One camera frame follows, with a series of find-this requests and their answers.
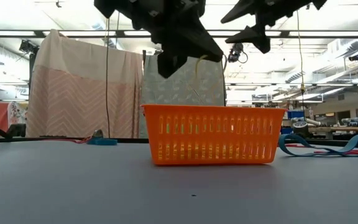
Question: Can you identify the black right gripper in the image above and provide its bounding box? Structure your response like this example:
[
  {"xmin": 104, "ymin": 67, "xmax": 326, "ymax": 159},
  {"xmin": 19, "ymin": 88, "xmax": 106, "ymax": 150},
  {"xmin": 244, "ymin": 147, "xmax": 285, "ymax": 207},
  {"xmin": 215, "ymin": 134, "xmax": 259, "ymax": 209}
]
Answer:
[{"xmin": 221, "ymin": 0, "xmax": 328, "ymax": 54}]

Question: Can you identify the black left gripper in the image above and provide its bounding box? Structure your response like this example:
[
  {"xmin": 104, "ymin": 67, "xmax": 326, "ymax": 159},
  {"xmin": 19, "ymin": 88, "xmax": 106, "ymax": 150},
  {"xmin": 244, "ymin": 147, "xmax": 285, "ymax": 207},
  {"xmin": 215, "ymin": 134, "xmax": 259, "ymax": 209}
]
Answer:
[{"xmin": 93, "ymin": 0, "xmax": 225, "ymax": 79}]

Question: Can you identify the yellow rubber band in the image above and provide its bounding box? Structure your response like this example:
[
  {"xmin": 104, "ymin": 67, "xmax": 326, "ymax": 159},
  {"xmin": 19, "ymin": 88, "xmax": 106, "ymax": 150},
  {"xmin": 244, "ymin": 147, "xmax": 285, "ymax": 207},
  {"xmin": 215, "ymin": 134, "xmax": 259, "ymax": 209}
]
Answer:
[{"xmin": 195, "ymin": 55, "xmax": 228, "ymax": 105}]

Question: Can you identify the wide blue rubber band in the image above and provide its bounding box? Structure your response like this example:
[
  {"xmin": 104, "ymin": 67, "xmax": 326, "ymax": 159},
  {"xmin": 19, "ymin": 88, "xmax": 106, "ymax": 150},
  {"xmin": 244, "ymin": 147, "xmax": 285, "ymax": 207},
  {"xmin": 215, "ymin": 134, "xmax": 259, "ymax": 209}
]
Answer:
[{"xmin": 278, "ymin": 133, "xmax": 358, "ymax": 158}]

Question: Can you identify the thin teal rubber band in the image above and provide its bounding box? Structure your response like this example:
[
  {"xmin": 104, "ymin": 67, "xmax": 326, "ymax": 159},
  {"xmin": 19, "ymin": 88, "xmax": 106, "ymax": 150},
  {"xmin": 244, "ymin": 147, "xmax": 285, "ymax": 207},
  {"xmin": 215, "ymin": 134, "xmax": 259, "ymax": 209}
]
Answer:
[{"xmin": 86, "ymin": 138, "xmax": 118, "ymax": 146}]

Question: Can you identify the green leaf-patterned cloth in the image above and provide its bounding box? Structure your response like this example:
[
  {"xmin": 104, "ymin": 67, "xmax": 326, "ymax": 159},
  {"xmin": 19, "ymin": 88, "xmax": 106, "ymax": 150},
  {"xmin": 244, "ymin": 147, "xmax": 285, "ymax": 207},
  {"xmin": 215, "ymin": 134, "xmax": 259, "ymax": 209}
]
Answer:
[{"xmin": 140, "ymin": 54, "xmax": 226, "ymax": 139}]

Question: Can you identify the black overhead light bar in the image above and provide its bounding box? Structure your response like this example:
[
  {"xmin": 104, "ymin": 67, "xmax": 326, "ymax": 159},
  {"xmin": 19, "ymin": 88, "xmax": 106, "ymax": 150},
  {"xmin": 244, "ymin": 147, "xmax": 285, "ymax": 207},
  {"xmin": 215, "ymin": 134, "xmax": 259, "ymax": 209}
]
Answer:
[{"xmin": 0, "ymin": 29, "xmax": 358, "ymax": 40}]

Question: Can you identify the orange plastic basket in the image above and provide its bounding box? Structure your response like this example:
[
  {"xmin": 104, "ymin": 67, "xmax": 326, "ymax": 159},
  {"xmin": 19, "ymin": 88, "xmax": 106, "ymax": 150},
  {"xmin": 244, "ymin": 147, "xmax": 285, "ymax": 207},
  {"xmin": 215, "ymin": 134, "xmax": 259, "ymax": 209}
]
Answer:
[{"xmin": 140, "ymin": 103, "xmax": 288, "ymax": 166}]

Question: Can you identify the blue storage box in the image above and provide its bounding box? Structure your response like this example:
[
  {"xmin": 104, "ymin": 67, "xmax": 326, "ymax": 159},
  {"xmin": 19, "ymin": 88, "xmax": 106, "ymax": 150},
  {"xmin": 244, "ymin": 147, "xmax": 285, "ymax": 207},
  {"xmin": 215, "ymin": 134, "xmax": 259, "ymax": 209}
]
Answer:
[{"xmin": 287, "ymin": 110, "xmax": 306, "ymax": 119}]

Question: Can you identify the pink chevron cloth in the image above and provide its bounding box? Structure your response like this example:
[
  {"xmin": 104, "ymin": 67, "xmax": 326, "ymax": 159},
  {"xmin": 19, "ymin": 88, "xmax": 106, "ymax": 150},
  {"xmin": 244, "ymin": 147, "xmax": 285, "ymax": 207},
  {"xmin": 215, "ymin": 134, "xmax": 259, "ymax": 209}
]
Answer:
[{"xmin": 25, "ymin": 29, "xmax": 145, "ymax": 139}]

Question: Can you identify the wooden workbench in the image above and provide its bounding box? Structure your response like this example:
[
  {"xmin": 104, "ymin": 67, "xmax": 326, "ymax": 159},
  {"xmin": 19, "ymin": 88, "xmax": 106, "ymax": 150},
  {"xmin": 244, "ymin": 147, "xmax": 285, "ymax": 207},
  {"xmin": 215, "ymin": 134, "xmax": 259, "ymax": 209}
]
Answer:
[{"xmin": 308, "ymin": 126, "xmax": 358, "ymax": 133}]

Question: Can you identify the blue table mat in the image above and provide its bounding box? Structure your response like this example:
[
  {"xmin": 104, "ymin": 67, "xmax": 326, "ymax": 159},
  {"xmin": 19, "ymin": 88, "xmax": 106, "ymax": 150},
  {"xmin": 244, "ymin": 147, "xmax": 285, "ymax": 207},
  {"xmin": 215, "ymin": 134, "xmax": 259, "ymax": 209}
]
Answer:
[{"xmin": 0, "ymin": 141, "xmax": 358, "ymax": 224}]

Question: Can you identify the black device on rack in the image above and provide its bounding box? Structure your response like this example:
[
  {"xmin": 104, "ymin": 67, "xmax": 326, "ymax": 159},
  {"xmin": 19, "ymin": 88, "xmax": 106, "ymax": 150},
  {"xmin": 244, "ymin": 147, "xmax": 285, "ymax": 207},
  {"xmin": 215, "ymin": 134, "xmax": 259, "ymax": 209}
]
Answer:
[{"xmin": 19, "ymin": 39, "xmax": 40, "ymax": 55}]

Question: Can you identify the pale floral cloth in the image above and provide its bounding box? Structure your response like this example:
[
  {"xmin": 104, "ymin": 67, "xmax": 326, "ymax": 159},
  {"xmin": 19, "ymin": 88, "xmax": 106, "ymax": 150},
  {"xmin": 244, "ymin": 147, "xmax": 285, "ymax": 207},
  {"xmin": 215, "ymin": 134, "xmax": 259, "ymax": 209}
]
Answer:
[{"xmin": 7, "ymin": 101, "xmax": 29, "ymax": 125}]

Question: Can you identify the black overhead camera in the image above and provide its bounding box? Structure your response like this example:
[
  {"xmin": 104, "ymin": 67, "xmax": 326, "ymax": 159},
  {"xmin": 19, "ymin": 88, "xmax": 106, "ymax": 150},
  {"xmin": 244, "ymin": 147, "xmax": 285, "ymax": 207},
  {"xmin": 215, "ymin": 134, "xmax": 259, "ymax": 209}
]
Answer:
[{"xmin": 227, "ymin": 42, "xmax": 249, "ymax": 65}]

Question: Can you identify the yellow hanging cable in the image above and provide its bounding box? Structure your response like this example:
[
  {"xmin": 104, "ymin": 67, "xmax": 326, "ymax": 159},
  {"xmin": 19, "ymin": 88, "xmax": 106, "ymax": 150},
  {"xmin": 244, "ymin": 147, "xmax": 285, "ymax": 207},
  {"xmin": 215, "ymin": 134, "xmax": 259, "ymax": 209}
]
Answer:
[{"xmin": 295, "ymin": 11, "xmax": 306, "ymax": 96}]

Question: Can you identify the black hanging cable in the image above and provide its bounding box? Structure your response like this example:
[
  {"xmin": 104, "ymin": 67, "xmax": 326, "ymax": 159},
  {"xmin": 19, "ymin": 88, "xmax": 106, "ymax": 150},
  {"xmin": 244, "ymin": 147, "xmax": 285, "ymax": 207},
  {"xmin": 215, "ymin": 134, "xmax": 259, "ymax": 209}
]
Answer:
[{"xmin": 104, "ymin": 17, "xmax": 111, "ymax": 139}]

